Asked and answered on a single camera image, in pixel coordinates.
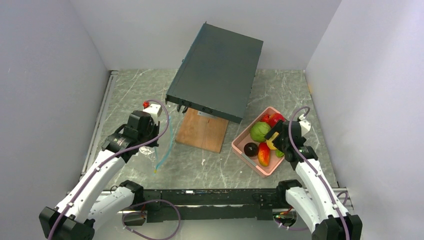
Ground pink perforated plastic basket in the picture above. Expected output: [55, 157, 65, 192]
[231, 106, 285, 178]

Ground green toy cabbage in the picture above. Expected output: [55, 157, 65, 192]
[249, 121, 271, 143]

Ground red toy apple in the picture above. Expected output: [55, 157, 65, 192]
[267, 112, 286, 128]

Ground red orange toy mango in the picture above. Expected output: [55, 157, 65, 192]
[257, 142, 271, 167]

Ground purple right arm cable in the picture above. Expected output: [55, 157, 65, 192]
[273, 105, 352, 240]

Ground red toy strawberry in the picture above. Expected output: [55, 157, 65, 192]
[260, 114, 270, 123]

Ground dark purple toy mangosteen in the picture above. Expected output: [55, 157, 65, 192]
[243, 142, 259, 158]

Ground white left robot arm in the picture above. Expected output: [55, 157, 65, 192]
[39, 104, 162, 240]

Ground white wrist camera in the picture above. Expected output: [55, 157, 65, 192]
[297, 114, 312, 137]
[143, 101, 163, 118]

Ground aluminium side rail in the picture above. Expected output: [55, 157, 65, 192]
[79, 70, 120, 180]

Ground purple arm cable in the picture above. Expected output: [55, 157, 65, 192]
[47, 99, 182, 240]
[273, 105, 352, 240]

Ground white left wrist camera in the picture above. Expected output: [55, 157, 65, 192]
[143, 101, 163, 118]

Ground dark grey metal chassis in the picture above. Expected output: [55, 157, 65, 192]
[165, 23, 264, 124]

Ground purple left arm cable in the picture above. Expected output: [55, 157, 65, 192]
[47, 99, 182, 240]

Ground clear zip top bag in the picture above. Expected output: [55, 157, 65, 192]
[136, 116, 176, 174]

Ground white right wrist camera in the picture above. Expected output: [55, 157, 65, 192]
[297, 114, 312, 137]

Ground wooden cutting board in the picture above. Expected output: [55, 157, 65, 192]
[175, 108, 229, 153]

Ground yellow toy walnut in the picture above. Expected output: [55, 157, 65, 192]
[265, 132, 279, 151]

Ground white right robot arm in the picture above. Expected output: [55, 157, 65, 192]
[265, 120, 363, 240]

